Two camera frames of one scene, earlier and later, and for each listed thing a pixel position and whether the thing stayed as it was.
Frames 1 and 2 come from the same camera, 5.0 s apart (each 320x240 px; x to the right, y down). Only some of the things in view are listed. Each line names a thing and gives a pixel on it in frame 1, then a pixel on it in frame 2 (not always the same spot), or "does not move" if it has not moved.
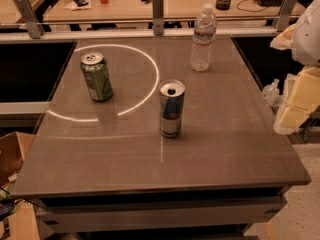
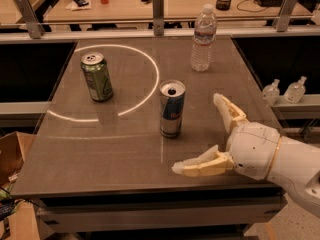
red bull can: [171, 102] does not move
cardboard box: [13, 150] does not move
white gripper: [308, 37] -> [254, 149]
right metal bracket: [286, 11] does not move
